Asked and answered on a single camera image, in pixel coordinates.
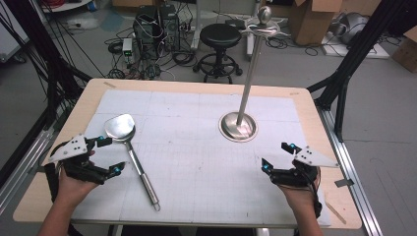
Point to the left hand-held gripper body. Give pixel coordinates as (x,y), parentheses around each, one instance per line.
(76,154)

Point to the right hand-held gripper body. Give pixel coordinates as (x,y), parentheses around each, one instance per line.
(301,168)

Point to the stainless steel spatula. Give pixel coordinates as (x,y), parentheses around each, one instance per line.
(130,154)

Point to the metal utensil stand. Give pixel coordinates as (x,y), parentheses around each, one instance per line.
(246,82)

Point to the person's right hand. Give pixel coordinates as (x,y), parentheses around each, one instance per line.
(300,194)

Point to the person's left hand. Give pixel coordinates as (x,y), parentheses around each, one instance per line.
(74,187)

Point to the wooden table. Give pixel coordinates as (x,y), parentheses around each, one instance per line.
(88,98)

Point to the white gridded mat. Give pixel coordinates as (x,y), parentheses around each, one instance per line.
(196,157)

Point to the small white power box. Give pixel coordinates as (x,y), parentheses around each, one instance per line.
(127,47)

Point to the black round stool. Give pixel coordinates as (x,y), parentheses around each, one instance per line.
(219,52)

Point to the black computer tower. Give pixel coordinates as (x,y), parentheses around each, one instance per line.
(156,32)

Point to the small cardboard box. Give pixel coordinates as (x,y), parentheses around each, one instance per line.
(406,49)

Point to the black metal frame post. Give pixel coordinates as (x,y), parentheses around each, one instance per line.
(42,62)
(357,62)

